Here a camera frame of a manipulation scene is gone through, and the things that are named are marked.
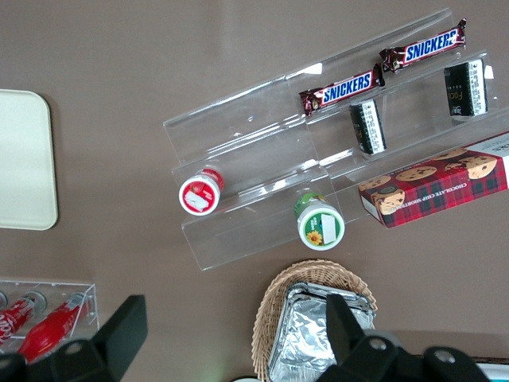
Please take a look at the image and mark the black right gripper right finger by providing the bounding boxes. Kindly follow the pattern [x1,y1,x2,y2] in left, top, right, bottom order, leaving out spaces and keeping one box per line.
[316,293,490,382]

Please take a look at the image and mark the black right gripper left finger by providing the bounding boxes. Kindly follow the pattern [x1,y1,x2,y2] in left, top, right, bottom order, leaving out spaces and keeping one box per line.
[0,294,149,382]

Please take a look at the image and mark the oval tan wicker basket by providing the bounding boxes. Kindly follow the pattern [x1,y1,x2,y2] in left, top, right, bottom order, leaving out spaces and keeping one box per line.
[251,259,378,382]

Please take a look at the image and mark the white plastic tray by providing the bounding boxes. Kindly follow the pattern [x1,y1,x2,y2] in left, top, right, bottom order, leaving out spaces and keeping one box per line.
[0,89,60,231]

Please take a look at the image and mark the clear acrylic bottle box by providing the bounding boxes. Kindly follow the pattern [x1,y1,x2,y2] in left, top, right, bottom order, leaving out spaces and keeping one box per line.
[0,278,99,356]

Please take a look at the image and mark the stacked aluminium foil containers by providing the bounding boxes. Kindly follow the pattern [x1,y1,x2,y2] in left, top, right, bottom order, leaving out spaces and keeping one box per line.
[267,281,377,382]

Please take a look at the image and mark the red cola bottle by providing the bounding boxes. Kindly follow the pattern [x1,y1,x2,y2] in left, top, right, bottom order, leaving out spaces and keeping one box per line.
[0,291,48,346]
[17,292,89,363]

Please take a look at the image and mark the green lid yogurt cup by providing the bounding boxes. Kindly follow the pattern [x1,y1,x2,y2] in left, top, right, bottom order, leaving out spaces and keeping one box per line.
[293,192,346,251]

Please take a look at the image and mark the red lid yogurt cup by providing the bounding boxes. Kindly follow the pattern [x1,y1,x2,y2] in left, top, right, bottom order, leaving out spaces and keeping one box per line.
[177,167,225,216]

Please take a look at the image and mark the red tartan cookie box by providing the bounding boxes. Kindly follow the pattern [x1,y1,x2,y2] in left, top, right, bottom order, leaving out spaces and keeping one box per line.
[357,131,509,229]

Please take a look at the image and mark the black chocolate pack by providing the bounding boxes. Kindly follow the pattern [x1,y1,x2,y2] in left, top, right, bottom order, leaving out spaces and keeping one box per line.
[443,58,489,118]
[348,99,387,156]

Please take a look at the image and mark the clear acrylic tiered stand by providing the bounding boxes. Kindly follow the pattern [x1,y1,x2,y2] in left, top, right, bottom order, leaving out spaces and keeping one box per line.
[161,7,509,272]

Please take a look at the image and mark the Snickers chocolate bar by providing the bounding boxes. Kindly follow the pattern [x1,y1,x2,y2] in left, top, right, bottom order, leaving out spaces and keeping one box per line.
[378,18,468,74]
[298,63,386,117]

